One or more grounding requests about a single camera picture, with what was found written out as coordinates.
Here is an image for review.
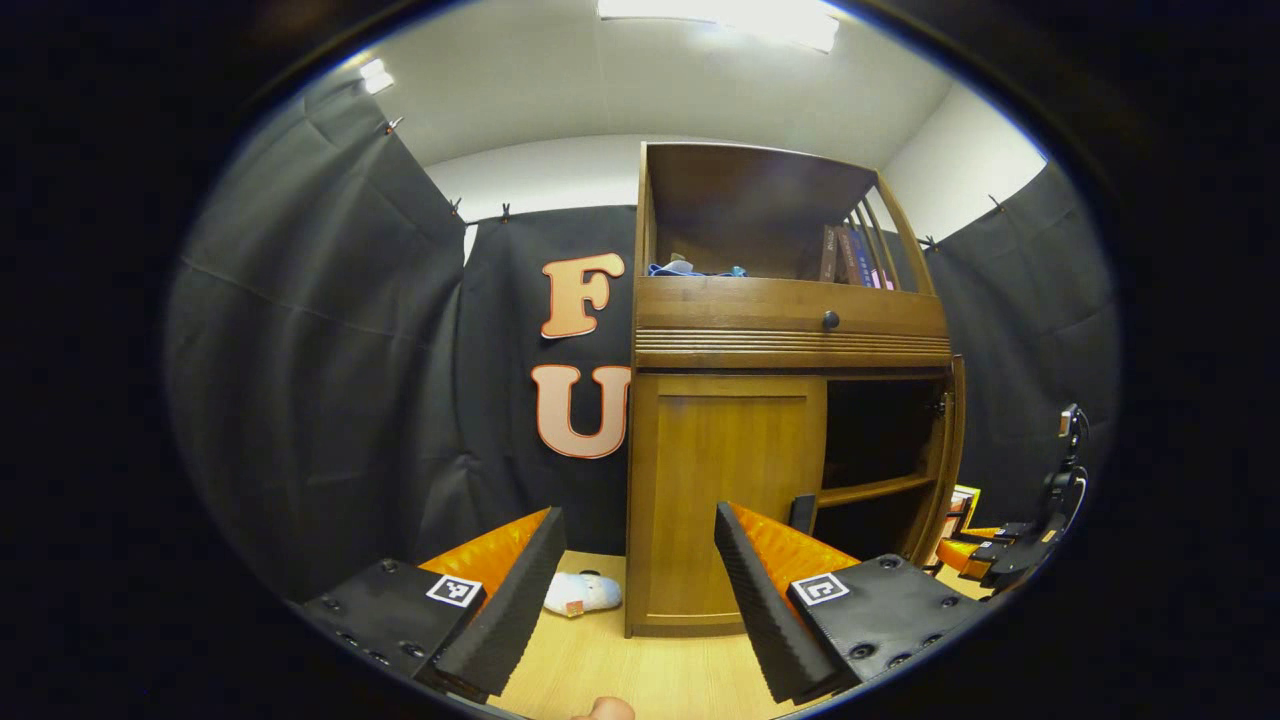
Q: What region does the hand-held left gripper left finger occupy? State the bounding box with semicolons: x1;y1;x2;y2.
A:
303;506;568;705

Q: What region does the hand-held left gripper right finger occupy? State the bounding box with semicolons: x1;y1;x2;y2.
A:
714;502;987;705

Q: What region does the wooden cabinet door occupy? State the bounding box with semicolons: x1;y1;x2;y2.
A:
628;373;829;631
905;355;968;566

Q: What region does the wooden double-door shoe cabinet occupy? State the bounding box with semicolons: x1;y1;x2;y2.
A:
625;141;968;639

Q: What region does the white plush toy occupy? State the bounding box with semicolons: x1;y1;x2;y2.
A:
543;571;623;619

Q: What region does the wooden inner shelf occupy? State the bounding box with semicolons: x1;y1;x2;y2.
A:
818;473;937;508

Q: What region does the black backdrop cloth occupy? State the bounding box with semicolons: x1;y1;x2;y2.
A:
165;80;1121;606

